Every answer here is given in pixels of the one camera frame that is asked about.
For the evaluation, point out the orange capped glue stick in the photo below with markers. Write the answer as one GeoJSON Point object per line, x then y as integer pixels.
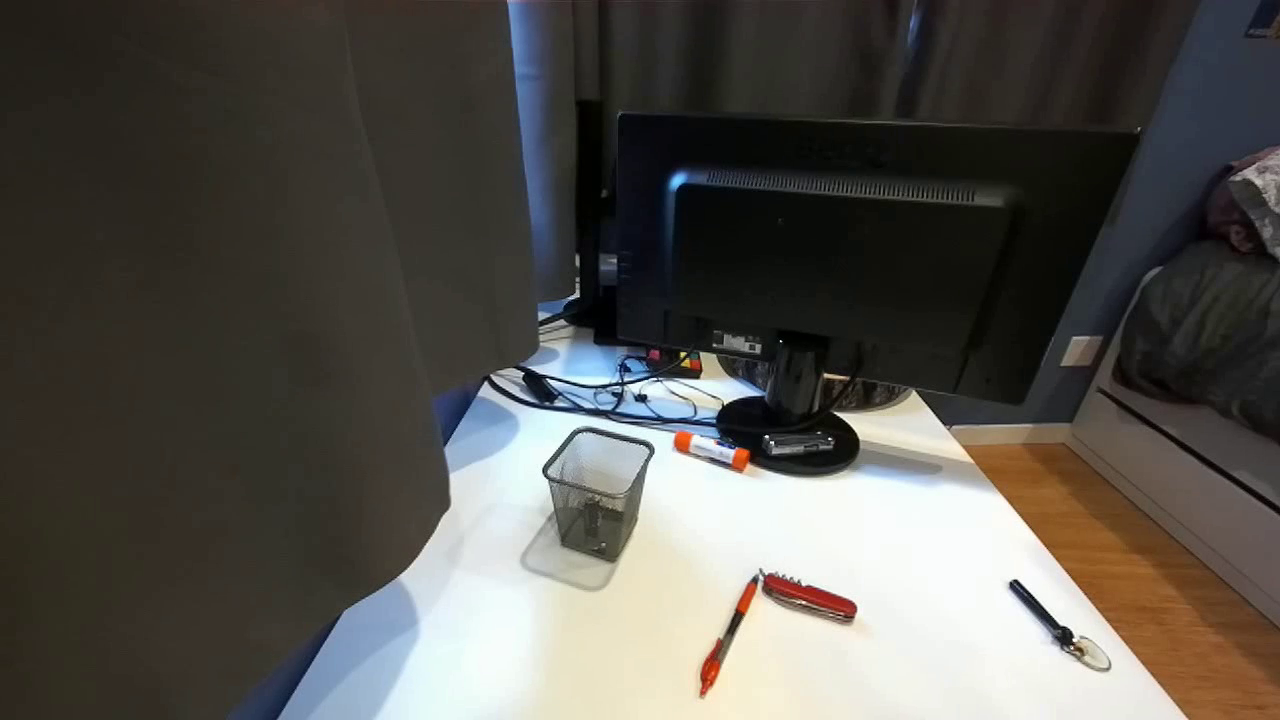
{"type": "Point", "coordinates": [708, 448]}

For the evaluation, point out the black device with coloured buttons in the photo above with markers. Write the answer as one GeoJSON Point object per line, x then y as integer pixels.
{"type": "Point", "coordinates": [672, 362]}

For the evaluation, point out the black slim display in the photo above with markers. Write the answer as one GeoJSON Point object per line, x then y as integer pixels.
{"type": "Point", "coordinates": [598, 212]}

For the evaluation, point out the black computer monitor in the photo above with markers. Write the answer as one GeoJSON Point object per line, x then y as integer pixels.
{"type": "Point", "coordinates": [852, 260]}

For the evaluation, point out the red pen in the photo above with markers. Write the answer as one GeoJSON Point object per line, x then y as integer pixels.
{"type": "Point", "coordinates": [730, 636]}

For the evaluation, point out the red pocket knife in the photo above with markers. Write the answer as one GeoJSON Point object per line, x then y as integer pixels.
{"type": "Point", "coordinates": [808, 599]}

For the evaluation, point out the gray brown pleated curtain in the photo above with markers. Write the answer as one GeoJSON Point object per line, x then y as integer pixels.
{"type": "Point", "coordinates": [803, 63]}

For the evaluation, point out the dark gray curtain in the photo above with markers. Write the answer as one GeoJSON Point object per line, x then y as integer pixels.
{"type": "Point", "coordinates": [225, 334]}

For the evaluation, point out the dark gray bed blanket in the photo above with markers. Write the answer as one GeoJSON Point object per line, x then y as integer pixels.
{"type": "Point", "coordinates": [1200, 334]}

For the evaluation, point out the pale pillow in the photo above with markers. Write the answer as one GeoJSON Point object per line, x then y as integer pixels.
{"type": "Point", "coordinates": [1253, 202]}

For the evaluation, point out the white wall outlet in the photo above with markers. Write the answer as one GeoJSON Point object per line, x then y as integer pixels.
{"type": "Point", "coordinates": [1082, 348]}

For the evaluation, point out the gray bed frame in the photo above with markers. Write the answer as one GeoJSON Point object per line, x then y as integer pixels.
{"type": "Point", "coordinates": [1187, 464]}

